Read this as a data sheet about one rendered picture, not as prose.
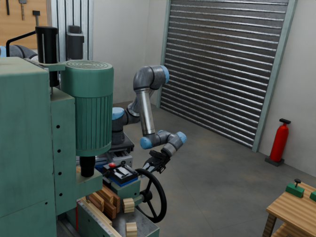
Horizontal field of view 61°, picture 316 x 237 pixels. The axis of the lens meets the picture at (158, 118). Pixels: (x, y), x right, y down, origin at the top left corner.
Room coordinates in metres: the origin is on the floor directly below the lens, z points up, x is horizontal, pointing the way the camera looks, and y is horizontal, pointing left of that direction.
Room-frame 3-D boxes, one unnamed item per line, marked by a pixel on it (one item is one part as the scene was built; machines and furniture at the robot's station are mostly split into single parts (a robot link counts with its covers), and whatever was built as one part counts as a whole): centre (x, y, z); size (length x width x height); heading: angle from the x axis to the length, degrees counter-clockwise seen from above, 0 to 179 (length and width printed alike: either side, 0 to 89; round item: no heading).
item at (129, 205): (0.93, 0.09, 0.92); 0.04 x 0.04 x 0.04; 21
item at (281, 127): (3.21, -1.60, 0.30); 0.19 x 0.18 x 0.60; 134
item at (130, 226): (0.79, 0.06, 0.92); 0.04 x 0.04 x 0.04; 14
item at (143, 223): (1.01, 0.20, 0.87); 0.61 x 0.30 x 0.06; 47
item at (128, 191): (1.07, 0.15, 0.91); 0.15 x 0.14 x 0.09; 47
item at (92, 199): (0.95, 0.27, 0.92); 0.21 x 0.02 x 0.04; 47
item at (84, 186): (0.89, 0.27, 1.03); 0.14 x 0.07 x 0.09; 137
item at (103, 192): (0.98, 0.23, 0.94); 0.22 x 0.02 x 0.08; 47
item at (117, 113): (1.74, 0.29, 0.98); 0.13 x 0.12 x 0.14; 132
